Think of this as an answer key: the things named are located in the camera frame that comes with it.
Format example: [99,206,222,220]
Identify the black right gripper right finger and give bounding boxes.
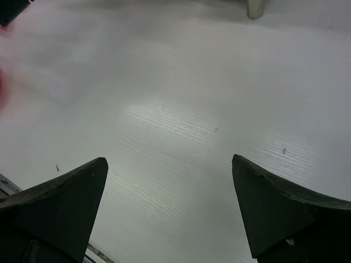
[232,155,350,262]

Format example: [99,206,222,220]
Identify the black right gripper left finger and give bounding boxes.
[1,157,108,262]

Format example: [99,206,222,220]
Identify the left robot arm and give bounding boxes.
[0,0,33,27]

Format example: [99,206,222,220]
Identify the white two-tier shelf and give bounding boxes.
[160,1,350,25]

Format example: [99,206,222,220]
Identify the aluminium table edge rail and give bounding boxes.
[1,174,118,263]

